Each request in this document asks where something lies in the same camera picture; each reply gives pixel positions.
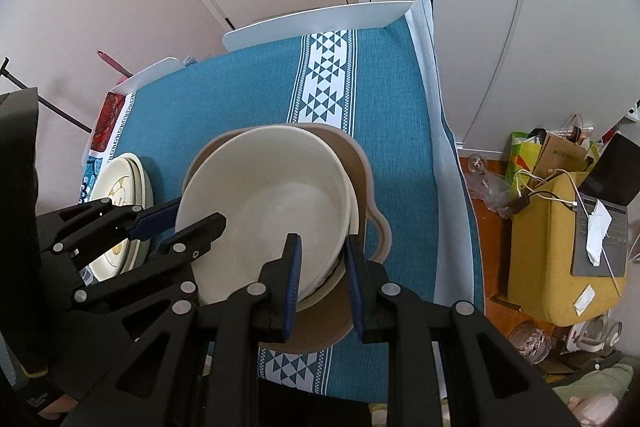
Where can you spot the teal tablecloth with patterned band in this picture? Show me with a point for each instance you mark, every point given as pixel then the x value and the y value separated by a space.
pixel 385 117

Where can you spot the yellow armchair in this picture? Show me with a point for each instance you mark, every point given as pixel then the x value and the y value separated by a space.
pixel 545 267

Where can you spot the pink plush toy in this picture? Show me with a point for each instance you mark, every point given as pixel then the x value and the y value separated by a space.
pixel 595 409

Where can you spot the black thin rod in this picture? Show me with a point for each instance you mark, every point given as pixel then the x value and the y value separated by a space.
pixel 50 107

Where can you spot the grey laptop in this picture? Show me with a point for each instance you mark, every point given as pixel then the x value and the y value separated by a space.
pixel 607 227

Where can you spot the green and yellow bag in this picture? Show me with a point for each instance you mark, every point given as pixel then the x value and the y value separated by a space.
pixel 522 157

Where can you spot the white plate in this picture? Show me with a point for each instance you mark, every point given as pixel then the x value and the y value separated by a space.
pixel 149 192

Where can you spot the white wardrobe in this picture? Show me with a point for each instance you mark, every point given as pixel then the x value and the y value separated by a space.
pixel 500 7

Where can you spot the glass jar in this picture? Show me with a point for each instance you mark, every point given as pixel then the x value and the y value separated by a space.
pixel 529 342

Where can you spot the cream bowl with grey-green outside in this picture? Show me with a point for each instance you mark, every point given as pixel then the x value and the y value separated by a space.
pixel 270 197

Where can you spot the pale green cushion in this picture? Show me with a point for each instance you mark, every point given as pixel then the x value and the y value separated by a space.
pixel 600 379

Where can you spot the white crumpled paper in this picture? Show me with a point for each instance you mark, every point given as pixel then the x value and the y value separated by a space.
pixel 598 227

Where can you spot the clear drinking glass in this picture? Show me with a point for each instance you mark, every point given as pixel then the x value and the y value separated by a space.
pixel 476 164

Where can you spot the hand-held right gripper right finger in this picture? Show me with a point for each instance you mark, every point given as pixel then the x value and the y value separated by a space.
pixel 356 287

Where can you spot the clear plastic bag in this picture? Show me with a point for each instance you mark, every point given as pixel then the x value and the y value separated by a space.
pixel 492 194

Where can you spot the brown paper bag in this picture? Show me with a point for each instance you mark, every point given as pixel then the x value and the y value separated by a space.
pixel 562 154

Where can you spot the white table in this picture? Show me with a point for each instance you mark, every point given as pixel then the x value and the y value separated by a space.
pixel 310 24

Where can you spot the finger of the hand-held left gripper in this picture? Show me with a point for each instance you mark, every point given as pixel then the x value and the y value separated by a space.
pixel 200 232
pixel 152 222

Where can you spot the black charger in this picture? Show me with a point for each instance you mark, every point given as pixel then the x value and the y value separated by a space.
pixel 521 206

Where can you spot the person's left hand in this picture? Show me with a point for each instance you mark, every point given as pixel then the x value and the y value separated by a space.
pixel 56 408

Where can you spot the white kettle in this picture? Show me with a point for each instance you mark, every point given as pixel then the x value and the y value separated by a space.
pixel 595 336

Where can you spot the pink plastic stick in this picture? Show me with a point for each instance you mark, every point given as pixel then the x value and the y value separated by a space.
pixel 114 63

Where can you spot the beige plastic basin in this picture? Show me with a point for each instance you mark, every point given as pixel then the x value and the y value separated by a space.
pixel 370 187

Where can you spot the white paper label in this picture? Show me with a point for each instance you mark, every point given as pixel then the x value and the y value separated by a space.
pixel 585 300

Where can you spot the floral printed cloth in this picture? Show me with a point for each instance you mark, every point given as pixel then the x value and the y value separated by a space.
pixel 106 122

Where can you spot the cream plate with yellow print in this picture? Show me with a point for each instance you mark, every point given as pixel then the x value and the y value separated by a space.
pixel 112 177

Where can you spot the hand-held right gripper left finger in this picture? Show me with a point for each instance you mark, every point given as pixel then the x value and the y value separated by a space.
pixel 292 287

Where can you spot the light grey tablecloth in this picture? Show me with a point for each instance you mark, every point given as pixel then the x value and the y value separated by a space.
pixel 435 107

